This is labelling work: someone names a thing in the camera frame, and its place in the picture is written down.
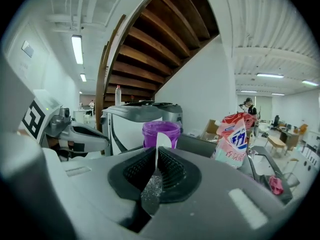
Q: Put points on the grey wall panel box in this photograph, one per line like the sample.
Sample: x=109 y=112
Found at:
x=27 y=49

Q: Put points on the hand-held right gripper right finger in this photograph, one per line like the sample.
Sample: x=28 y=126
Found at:
x=212 y=204

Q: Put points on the pink cloth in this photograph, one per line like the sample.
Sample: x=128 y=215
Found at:
x=276 y=185

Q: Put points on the curved wooden staircase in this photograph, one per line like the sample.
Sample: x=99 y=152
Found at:
x=155 y=46

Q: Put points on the brown cardboard box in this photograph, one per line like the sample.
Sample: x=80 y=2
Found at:
x=211 y=129

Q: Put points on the white black cleaning machine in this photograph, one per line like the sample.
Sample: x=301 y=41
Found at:
x=130 y=131

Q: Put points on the clear plastic water bottle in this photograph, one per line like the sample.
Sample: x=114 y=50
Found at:
x=118 y=95

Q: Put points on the metal frame chair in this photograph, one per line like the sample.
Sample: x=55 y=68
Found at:
x=291 y=174

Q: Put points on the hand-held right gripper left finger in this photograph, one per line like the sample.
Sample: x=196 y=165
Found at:
x=95 y=196

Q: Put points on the small wooden table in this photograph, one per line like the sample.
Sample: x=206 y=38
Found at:
x=276 y=144

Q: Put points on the black office chair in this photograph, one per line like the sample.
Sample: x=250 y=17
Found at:
x=275 y=121

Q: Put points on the purple plastic bucket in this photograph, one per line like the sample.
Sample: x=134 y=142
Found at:
x=150 y=136

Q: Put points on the white plastic spoon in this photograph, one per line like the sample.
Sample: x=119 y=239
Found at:
x=163 y=141

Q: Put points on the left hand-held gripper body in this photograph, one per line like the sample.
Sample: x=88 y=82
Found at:
x=35 y=119

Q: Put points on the black frame glass table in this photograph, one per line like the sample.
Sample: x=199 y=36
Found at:
x=255 y=169

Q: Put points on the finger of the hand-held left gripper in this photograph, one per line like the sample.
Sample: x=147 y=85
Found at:
x=95 y=144
x=83 y=126

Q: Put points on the grey black cleaning machine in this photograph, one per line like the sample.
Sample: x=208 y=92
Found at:
x=172 y=116

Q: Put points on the detergent refill bag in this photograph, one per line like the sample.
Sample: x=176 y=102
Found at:
x=232 y=146

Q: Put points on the white panel with black marks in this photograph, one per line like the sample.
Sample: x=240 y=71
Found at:
x=311 y=159

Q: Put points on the white ceiling tube light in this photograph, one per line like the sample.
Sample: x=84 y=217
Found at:
x=310 y=83
x=270 y=75
x=77 y=49
x=83 y=77

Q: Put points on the wooden office desk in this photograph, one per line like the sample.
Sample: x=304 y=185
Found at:
x=290 y=139

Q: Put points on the person's left hand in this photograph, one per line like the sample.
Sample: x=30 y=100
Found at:
x=60 y=144

